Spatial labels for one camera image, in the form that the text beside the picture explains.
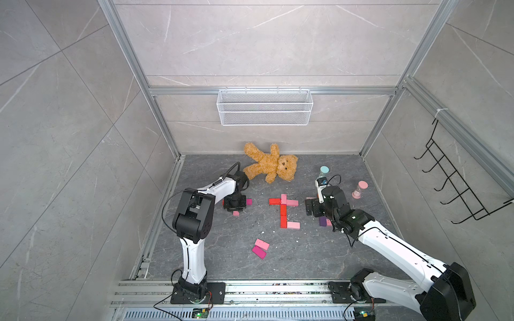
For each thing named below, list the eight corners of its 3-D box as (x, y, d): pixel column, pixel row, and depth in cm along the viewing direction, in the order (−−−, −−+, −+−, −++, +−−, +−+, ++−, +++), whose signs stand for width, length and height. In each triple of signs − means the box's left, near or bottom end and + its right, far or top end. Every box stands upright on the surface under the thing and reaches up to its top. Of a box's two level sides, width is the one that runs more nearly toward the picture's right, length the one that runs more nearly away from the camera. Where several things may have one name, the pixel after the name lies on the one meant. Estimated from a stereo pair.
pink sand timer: (351, 197, 103) (358, 186, 96) (353, 190, 106) (360, 179, 98) (359, 200, 102) (366, 190, 94) (361, 193, 105) (369, 183, 97)
